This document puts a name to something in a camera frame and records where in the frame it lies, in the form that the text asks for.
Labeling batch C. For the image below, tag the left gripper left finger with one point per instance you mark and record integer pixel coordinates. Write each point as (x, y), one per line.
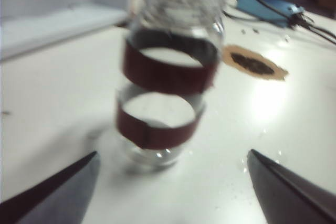
(52, 195)

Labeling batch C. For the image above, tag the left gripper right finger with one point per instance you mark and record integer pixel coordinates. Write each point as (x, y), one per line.
(288, 197)

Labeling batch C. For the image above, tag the clear glass bottle red belts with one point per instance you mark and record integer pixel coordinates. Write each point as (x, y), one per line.
(162, 77)

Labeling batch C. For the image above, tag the round brown paper patch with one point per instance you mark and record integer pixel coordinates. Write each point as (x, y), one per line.
(279, 73)

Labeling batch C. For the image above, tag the black scrap pieces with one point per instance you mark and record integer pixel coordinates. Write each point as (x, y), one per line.
(252, 64)

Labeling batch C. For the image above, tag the small black screw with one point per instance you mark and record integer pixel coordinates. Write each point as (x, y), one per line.
(254, 30)
(243, 32)

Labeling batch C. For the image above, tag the blue soldering station box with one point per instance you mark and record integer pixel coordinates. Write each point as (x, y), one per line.
(262, 6)

